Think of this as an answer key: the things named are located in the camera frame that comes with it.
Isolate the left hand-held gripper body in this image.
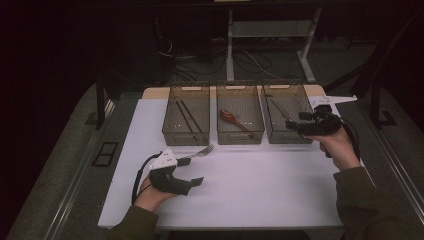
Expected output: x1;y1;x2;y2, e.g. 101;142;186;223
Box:
148;147;194;197

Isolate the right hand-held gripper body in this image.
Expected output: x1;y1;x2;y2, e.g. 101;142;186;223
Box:
297;94;359;138

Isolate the translucent grey storage bin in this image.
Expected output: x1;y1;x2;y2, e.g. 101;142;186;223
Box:
161;83;211;147
215;81;266;146
261;79;321;145

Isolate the silver metal knife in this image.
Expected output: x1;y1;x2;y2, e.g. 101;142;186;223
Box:
268;98;293;124

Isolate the silver metal fork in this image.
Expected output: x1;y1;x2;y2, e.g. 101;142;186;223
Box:
182;143;215;160

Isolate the brown wooden spoon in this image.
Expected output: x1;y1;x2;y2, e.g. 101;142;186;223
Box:
219;109;252;133

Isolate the person's left hand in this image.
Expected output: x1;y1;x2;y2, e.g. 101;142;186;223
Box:
133;177;177;212

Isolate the person's right hand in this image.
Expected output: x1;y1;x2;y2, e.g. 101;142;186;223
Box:
304;127;353;172

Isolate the white table cover sheet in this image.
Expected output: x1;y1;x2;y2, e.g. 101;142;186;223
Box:
97;95;374;231

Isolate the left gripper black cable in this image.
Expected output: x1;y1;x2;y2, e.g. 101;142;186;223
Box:
131;152;164;205

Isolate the black stand post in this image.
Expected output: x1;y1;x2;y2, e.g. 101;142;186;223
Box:
370;81;398;130

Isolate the white floor cable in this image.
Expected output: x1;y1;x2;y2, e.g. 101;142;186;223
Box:
242;49;288;82

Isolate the black rectangular floor frame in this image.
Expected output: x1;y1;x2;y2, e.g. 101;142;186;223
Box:
92;141;119;168

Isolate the metal floor rail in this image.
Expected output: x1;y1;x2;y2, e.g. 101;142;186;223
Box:
43;99;116;240
361;109;424;214

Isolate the white metal stand frame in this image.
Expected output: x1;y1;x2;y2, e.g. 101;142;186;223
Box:
225;8;323;84

